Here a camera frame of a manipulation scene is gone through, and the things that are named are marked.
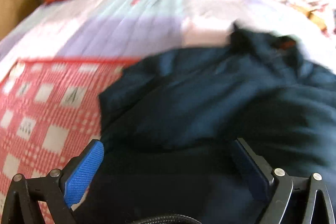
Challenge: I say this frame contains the patchwork pastel bed quilt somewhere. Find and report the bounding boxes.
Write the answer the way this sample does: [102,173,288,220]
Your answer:
[1,0,335,75]

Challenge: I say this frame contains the red checkered mat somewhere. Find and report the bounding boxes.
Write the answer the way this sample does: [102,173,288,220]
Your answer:
[0,56,142,224]

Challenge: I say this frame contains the dark navy padded jacket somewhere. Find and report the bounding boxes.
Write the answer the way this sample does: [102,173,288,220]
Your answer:
[74,27,335,223]

